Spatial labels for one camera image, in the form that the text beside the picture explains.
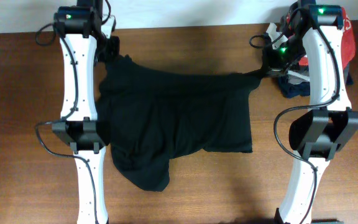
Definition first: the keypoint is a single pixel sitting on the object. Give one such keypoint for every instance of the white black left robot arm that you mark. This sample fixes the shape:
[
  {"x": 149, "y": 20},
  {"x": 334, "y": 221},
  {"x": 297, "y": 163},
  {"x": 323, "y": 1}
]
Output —
[{"x": 84, "y": 32}]

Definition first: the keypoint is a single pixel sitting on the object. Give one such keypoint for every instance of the black t-shirt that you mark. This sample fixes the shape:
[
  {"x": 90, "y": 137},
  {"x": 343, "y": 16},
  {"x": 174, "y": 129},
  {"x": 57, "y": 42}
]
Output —
[{"x": 158, "y": 116}]

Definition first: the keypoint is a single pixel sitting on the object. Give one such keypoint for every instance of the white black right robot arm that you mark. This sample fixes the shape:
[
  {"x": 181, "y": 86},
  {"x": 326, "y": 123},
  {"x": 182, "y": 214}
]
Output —
[{"x": 313, "y": 31}]

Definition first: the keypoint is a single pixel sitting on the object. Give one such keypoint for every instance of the dark navy folded garment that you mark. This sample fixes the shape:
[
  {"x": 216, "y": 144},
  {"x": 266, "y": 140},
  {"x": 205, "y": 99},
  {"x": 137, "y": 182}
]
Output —
[{"x": 290, "y": 90}]

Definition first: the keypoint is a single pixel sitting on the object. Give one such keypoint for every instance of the red printed t-shirt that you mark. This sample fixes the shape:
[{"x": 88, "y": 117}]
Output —
[{"x": 348, "y": 44}]

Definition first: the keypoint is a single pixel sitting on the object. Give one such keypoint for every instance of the grey folded garment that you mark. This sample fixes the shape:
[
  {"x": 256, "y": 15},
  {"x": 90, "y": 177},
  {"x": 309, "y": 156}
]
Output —
[{"x": 296, "y": 78}]

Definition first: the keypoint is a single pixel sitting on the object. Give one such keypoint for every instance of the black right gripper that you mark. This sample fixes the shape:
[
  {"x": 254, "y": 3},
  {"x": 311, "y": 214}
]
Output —
[{"x": 269, "y": 61}]

